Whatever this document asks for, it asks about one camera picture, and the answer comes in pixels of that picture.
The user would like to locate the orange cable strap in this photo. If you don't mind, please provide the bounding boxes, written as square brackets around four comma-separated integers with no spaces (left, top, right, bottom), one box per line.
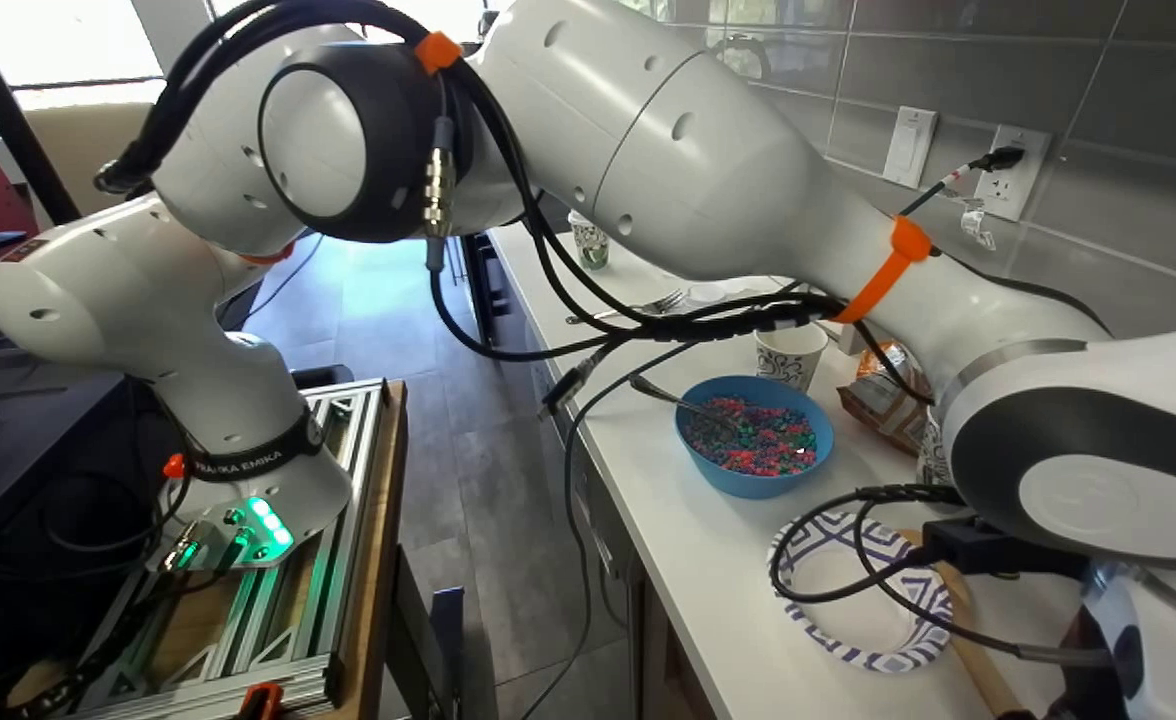
[406,27,464,75]
[834,217,941,327]

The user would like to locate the blue patterned paper plate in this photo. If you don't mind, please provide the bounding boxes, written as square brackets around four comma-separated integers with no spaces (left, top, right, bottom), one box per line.
[762,501,959,675]

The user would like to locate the orange snack bag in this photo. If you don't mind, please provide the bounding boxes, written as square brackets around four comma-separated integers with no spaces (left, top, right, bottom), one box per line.
[834,355,941,457]

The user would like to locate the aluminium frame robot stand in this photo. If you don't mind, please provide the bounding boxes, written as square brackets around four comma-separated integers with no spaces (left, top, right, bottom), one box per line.
[71,375,411,720]

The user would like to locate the white wall switch plate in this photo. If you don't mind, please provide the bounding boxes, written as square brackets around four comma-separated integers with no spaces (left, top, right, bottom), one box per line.
[879,103,941,191]

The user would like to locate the wooden spoon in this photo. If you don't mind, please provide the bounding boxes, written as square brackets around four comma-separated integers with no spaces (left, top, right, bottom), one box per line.
[922,554,1041,720]

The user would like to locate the blue bowl with beads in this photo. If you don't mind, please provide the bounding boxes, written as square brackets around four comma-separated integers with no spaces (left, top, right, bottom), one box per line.
[673,371,838,503]

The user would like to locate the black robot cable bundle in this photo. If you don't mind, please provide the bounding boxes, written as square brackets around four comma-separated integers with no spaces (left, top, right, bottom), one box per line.
[90,0,1113,673]

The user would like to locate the black plugged power cable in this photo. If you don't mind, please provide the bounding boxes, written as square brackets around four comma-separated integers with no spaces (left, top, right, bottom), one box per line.
[894,138,1026,222]

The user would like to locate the white wall outlet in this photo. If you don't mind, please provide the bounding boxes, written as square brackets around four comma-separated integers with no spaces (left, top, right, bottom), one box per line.
[968,118,1051,222]

